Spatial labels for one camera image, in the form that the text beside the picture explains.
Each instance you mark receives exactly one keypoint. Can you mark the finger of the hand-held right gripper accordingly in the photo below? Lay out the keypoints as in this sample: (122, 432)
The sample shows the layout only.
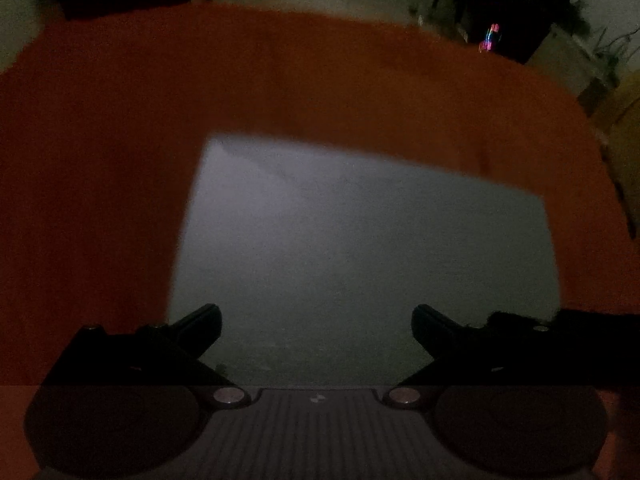
(510, 320)

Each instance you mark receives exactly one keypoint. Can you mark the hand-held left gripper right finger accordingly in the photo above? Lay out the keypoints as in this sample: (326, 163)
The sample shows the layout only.
(427, 325)

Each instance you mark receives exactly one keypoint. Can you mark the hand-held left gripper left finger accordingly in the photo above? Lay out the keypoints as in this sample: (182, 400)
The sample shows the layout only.
(207, 322)

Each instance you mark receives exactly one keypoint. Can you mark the grey mat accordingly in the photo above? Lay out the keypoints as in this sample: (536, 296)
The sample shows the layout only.
(350, 260)

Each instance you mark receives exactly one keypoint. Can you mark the orange blanket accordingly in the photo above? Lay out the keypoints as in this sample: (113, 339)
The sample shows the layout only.
(150, 135)

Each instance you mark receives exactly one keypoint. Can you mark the yellow wooden cabinet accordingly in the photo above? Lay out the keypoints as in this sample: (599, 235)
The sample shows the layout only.
(620, 135)

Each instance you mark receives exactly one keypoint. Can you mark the computer case with coloured lights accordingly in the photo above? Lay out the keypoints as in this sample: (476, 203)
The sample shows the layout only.
(520, 35)

